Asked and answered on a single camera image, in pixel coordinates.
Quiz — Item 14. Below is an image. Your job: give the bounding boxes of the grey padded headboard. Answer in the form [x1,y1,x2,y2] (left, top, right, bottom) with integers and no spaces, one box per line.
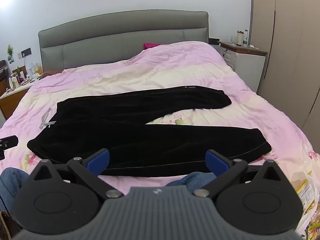
[38,9,209,73]

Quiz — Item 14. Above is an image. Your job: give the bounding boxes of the dark wall socket panel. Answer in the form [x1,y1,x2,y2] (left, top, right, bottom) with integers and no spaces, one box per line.
[17,47,32,58]

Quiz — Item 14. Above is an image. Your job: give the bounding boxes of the person's left leg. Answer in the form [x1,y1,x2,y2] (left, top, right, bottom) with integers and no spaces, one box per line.
[0,167,33,214]

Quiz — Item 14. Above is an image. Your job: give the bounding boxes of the plastic bag of snacks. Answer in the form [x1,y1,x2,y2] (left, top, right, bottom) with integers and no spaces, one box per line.
[291,169,320,240]

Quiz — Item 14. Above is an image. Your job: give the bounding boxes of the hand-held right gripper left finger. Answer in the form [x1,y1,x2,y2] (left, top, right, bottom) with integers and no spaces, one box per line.
[29,148,124,199]

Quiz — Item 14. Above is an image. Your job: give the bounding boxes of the row of cosmetic bottles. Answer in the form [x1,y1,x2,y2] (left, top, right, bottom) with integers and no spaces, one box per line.
[6,62,42,91]

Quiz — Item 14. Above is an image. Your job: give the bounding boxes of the pink floral blanket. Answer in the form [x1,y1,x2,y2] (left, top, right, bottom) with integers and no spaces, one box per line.
[0,41,320,220]

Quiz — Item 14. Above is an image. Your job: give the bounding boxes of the magenta cloth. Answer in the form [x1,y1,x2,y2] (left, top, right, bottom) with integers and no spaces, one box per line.
[143,42,161,51]

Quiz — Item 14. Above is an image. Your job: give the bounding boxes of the person's right leg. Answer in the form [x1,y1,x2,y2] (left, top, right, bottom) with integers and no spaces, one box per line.
[165,171,216,188]

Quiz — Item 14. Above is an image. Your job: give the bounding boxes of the black pants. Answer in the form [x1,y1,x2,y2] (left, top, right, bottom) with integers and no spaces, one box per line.
[26,85,272,177]

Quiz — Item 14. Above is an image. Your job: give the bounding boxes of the beige wardrobe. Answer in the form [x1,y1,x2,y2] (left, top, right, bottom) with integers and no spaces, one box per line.
[250,0,320,153]

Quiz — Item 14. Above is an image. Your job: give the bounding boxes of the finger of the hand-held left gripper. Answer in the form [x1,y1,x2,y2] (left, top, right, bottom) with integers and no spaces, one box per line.
[0,135,19,161]

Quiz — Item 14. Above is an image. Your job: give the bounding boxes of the brown bag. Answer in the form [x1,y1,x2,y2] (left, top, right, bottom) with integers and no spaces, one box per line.
[0,209,21,240]

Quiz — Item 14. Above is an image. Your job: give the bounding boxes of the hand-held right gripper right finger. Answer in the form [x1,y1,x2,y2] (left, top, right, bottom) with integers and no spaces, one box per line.
[192,149,289,199]

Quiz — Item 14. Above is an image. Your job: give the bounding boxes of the person's leg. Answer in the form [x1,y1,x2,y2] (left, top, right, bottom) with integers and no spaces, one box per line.
[0,167,33,214]
[165,171,216,188]

